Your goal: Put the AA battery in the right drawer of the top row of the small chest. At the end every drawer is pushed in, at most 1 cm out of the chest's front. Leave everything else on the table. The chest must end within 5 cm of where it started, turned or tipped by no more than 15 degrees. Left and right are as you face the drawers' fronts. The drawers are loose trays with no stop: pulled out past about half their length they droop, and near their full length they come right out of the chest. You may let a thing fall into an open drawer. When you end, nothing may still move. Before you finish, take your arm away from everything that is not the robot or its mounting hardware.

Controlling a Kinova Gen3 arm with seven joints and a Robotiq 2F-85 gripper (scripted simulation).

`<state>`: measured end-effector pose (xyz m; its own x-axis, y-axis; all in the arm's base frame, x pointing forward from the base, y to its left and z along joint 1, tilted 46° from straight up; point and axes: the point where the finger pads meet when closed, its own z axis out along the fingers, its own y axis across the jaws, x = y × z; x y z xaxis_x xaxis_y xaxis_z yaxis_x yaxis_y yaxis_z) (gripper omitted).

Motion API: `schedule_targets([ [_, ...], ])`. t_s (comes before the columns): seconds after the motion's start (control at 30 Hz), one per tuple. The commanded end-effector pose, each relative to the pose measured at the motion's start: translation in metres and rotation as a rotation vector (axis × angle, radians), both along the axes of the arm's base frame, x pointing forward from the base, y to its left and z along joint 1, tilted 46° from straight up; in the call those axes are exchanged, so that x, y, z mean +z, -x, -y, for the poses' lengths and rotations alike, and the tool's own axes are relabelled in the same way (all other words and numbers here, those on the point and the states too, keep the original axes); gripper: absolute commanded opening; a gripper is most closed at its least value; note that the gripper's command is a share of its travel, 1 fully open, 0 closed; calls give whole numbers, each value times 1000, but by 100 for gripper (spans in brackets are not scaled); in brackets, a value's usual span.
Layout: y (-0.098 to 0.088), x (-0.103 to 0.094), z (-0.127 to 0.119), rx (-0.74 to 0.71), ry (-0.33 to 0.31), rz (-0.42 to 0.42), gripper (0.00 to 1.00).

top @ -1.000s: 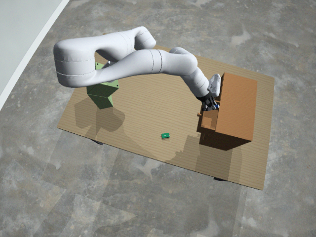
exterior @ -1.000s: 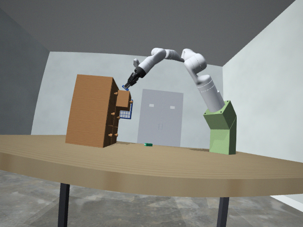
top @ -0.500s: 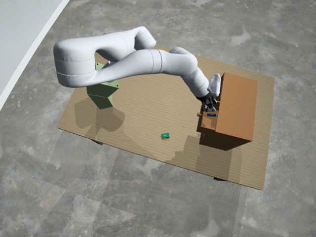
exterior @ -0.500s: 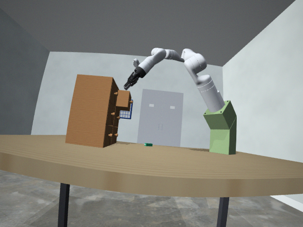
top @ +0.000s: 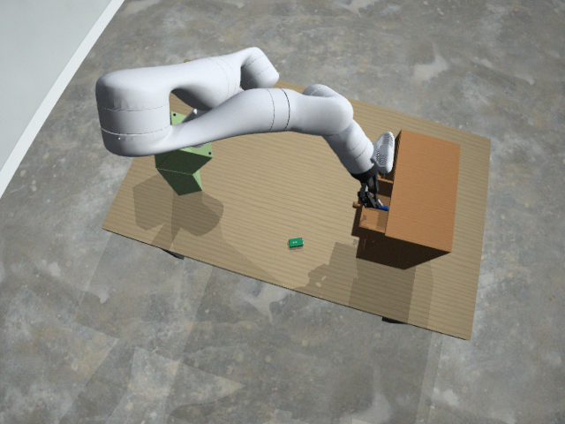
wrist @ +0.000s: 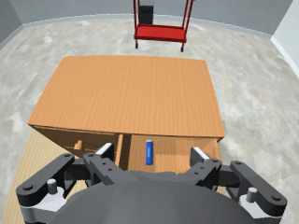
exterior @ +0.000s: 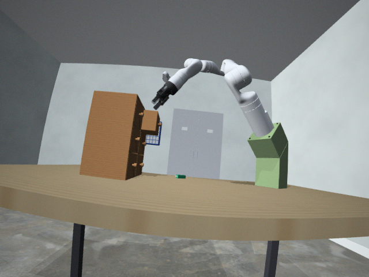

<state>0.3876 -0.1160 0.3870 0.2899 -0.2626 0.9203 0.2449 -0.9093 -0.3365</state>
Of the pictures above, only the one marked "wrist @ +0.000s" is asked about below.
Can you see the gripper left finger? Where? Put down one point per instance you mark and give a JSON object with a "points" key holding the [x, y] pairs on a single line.
{"points": [[41, 195]]}

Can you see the small brown wooden chest of drawers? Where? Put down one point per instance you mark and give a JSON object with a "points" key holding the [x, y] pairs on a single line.
{"points": [[128, 94]]}

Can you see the blue aa battery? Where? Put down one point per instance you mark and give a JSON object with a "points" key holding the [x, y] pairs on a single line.
{"points": [[149, 152]]}

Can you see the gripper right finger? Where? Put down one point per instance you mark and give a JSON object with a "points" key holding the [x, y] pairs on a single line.
{"points": [[264, 203]]}

